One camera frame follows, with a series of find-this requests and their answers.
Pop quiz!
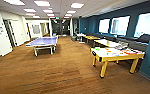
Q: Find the small dark trash bin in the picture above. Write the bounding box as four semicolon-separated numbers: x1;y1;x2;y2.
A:
70;35;78;42

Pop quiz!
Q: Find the low wooden table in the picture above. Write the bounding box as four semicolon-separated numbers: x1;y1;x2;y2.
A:
93;38;121;50

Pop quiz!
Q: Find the blue ping pong table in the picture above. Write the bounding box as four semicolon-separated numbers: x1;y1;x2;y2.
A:
24;35;60;58

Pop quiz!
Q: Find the rectangular ceiling light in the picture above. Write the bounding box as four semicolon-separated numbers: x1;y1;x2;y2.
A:
42;8;56;14
3;0;26;6
33;0;52;7
22;7;37;14
66;9;78;15
69;2;86;9

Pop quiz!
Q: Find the white dining table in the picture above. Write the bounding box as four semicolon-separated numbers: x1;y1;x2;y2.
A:
89;46;146;80

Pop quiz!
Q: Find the dark sofa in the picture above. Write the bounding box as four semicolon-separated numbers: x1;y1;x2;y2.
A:
117;32;150;45

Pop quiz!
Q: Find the dark office doorway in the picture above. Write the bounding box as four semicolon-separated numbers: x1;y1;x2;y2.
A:
2;18;17;48

